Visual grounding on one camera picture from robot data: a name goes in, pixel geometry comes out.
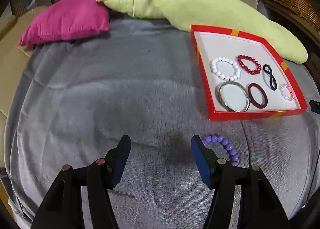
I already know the purple bead bracelet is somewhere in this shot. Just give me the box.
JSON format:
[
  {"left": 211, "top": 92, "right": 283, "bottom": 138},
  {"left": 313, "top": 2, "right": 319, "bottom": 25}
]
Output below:
[{"left": 202, "top": 135, "right": 241, "bottom": 167}]

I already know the black hair tie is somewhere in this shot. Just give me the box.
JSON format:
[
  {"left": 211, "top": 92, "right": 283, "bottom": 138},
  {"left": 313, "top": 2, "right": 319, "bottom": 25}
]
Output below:
[{"left": 262, "top": 63, "right": 278, "bottom": 91}]

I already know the white bead bracelet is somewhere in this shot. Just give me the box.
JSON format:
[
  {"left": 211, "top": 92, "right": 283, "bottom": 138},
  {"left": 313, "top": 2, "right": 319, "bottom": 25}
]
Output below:
[{"left": 209, "top": 56, "right": 242, "bottom": 82}]

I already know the maroon hair tie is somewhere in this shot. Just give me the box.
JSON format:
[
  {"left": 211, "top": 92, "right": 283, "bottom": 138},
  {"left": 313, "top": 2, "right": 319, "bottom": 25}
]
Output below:
[{"left": 247, "top": 82, "right": 269, "bottom": 109}]

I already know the pink crystal bead bracelet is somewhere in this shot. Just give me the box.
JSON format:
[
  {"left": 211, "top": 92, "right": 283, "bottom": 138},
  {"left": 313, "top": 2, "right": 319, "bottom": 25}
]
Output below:
[{"left": 279, "top": 82, "right": 295, "bottom": 102}]

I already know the red shallow box tray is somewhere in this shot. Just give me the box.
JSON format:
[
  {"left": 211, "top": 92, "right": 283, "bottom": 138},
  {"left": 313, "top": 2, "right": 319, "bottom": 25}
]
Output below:
[{"left": 190, "top": 25, "right": 307, "bottom": 121}]

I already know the magenta pillow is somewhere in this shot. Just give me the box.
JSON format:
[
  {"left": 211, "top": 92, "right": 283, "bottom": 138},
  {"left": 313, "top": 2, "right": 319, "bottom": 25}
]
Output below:
[{"left": 18, "top": 0, "right": 111, "bottom": 46}]

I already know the grey bed cover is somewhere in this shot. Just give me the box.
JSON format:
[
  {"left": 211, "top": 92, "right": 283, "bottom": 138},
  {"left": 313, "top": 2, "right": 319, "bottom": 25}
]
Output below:
[{"left": 3, "top": 17, "right": 319, "bottom": 228}]

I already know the silver metal bangle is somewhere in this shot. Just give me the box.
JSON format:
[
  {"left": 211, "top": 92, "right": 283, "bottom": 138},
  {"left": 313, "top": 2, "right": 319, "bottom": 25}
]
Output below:
[{"left": 217, "top": 81, "right": 251, "bottom": 112}]

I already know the red bead bracelet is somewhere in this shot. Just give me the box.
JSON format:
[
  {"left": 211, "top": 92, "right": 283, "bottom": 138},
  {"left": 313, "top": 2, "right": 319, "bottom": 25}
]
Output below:
[{"left": 236, "top": 54, "right": 262, "bottom": 76}]

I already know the wicker basket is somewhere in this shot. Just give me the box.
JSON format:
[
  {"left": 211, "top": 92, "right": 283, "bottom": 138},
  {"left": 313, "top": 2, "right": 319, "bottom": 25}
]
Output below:
[{"left": 272, "top": 0, "right": 319, "bottom": 32}]

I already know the beige sofa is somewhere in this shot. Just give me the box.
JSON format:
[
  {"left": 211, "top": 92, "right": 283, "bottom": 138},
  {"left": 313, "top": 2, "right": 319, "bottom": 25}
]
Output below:
[{"left": 0, "top": 6, "right": 46, "bottom": 169}]

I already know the light green folded blanket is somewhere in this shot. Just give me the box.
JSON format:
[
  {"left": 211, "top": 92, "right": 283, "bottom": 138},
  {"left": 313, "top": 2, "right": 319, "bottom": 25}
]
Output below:
[{"left": 97, "top": 0, "right": 308, "bottom": 64}]

